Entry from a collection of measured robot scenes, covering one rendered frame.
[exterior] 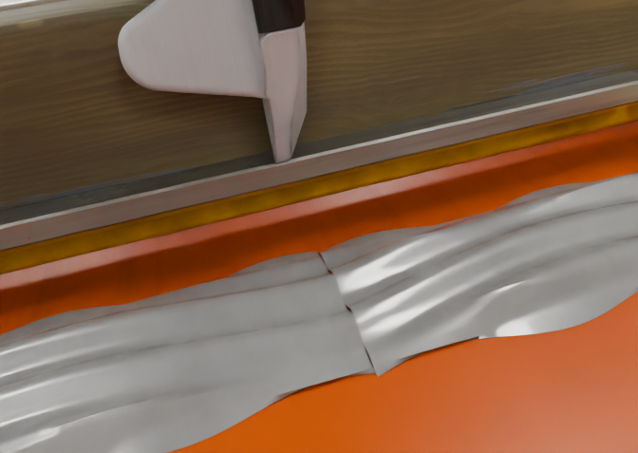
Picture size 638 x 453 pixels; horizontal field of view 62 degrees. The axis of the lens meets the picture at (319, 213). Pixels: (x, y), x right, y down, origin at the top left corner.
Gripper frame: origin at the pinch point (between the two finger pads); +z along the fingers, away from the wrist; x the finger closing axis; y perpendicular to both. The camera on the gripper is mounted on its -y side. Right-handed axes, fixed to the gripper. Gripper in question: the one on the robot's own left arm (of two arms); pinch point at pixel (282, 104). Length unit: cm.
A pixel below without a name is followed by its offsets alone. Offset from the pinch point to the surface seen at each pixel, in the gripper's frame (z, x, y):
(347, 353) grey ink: 5.0, 9.7, 0.8
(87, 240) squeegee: 3.9, 0.5, 9.3
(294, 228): 5.2, 1.5, 0.6
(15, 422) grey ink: 4.9, 8.7, 11.0
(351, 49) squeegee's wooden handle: -2.2, 1.5, -2.8
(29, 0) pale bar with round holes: -3.3, -21.9, 12.9
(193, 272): 5.2, 2.8, 5.3
